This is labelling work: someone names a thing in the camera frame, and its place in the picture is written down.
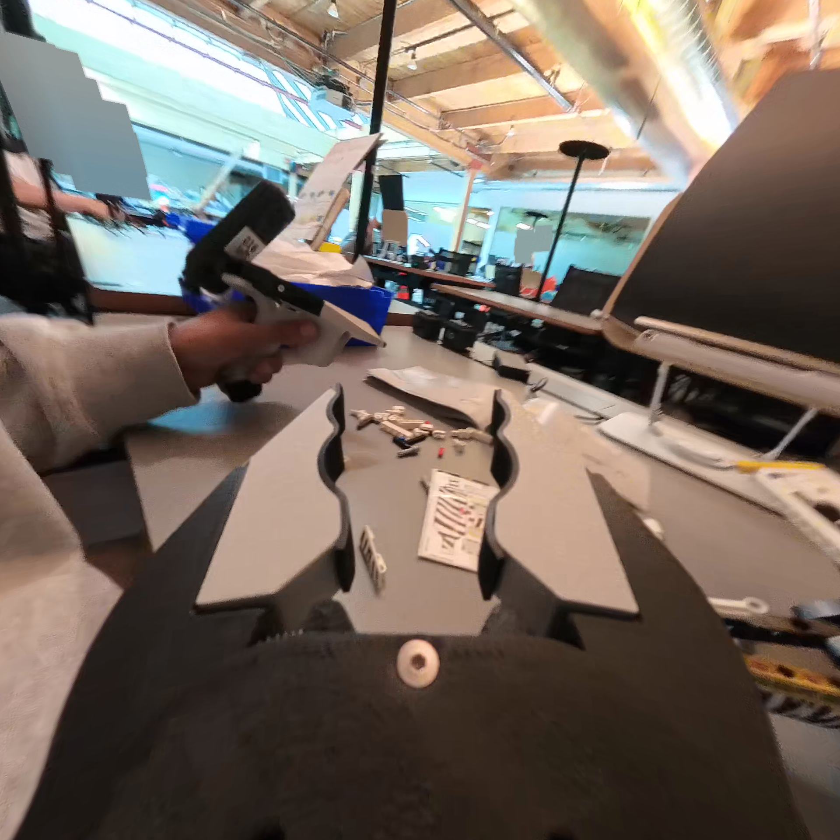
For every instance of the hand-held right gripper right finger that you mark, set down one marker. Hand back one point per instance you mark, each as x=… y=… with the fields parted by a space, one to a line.
x=564 y=531

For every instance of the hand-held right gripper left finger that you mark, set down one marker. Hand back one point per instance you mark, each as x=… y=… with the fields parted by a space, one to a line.
x=282 y=518

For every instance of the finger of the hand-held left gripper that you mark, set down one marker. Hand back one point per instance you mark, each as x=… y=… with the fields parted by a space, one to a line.
x=351 y=328

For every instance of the person's left forearm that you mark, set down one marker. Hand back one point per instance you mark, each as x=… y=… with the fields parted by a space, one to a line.
x=79 y=387

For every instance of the pile of small lego pieces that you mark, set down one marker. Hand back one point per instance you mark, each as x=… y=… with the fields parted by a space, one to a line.
x=407 y=430

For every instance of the person's left hand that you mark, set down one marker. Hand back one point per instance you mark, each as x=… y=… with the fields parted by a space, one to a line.
x=223 y=348

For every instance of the blue plastic bin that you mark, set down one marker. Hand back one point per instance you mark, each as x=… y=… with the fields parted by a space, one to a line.
x=358 y=302

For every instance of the clear plastic bag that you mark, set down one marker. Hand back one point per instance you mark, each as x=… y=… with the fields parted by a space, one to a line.
x=315 y=262

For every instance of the black box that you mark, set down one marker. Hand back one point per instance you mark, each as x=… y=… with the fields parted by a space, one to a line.
x=426 y=325
x=459 y=336

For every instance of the crumpled plastic bag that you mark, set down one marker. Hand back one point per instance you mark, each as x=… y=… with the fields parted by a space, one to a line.
x=433 y=394

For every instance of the white printed cardboard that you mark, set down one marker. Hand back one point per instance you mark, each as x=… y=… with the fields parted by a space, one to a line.
x=334 y=177

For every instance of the zebra striped sticker sheet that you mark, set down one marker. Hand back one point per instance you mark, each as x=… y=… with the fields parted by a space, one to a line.
x=456 y=525

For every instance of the ceiling projector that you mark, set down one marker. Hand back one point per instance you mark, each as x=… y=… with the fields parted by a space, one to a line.
x=331 y=97

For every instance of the black power adapter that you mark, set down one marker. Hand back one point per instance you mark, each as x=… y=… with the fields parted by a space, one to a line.
x=510 y=367

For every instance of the black pole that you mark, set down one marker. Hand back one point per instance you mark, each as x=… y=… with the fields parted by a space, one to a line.
x=379 y=124

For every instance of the black floor lamp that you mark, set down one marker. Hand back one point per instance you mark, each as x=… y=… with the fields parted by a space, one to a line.
x=572 y=197

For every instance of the person's beige hoodie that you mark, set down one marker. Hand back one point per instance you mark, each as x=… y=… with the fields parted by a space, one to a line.
x=39 y=623

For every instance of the large black monitor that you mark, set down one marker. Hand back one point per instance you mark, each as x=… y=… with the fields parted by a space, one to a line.
x=754 y=229

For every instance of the large silver air duct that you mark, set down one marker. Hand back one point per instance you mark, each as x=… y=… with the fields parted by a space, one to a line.
x=643 y=72

